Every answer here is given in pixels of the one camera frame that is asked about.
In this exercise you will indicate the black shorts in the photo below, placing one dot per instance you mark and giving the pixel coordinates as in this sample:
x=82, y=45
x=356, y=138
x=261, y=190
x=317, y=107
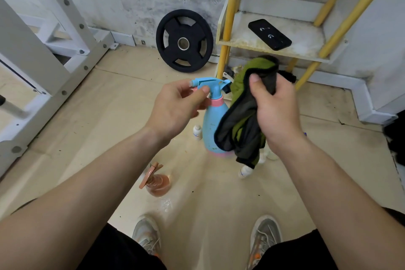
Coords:
x=120, y=254

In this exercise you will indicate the person's right grey shoe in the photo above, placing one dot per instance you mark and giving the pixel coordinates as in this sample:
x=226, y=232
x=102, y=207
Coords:
x=264, y=238

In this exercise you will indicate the white metal rack frame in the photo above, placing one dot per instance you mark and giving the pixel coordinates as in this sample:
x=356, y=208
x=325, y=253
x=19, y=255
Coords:
x=31, y=42

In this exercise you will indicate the person's right hand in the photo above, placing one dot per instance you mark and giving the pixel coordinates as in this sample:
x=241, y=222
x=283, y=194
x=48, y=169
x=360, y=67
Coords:
x=278, y=114

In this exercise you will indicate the orange spray bottle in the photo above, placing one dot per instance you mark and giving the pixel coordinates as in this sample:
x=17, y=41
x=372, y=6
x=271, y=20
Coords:
x=158, y=184

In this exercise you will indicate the round white bottle blue-tipped sprayer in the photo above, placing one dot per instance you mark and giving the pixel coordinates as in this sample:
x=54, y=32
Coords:
x=272, y=154

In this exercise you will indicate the black weight plate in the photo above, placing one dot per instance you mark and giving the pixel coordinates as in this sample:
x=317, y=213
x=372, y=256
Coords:
x=169, y=42

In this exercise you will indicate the white shelf yellow poles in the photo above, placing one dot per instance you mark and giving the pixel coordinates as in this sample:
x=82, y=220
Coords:
x=303, y=42

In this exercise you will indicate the green microfibre cloth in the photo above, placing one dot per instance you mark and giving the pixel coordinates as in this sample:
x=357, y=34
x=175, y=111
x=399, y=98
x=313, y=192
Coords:
x=243, y=118

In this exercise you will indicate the person's left grey shoe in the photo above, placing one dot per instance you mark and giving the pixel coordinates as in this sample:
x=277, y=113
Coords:
x=146, y=235

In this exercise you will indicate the person's left forearm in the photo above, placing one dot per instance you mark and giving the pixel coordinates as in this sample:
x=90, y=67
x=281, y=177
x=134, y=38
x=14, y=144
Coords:
x=79, y=200

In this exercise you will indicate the white plastic scoop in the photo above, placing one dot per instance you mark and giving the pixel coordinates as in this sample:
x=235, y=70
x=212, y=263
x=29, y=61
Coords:
x=227, y=76

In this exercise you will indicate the black phone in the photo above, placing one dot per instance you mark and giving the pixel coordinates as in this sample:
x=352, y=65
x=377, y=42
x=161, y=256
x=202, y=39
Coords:
x=269, y=34

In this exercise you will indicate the person's grey shoe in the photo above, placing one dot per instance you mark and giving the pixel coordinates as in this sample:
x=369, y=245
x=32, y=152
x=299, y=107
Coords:
x=264, y=238
x=146, y=235

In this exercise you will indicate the person's left hand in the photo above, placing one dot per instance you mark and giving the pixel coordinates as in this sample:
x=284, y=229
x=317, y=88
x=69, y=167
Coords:
x=172, y=111

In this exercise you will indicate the person's right forearm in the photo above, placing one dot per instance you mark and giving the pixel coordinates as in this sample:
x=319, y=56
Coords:
x=348, y=209

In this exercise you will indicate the small white bottle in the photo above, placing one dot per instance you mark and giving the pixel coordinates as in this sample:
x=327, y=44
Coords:
x=262, y=157
x=197, y=132
x=245, y=171

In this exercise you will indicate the blue spray bottle pink trigger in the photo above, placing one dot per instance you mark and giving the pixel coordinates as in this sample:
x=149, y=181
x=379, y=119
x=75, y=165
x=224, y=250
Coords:
x=212, y=127

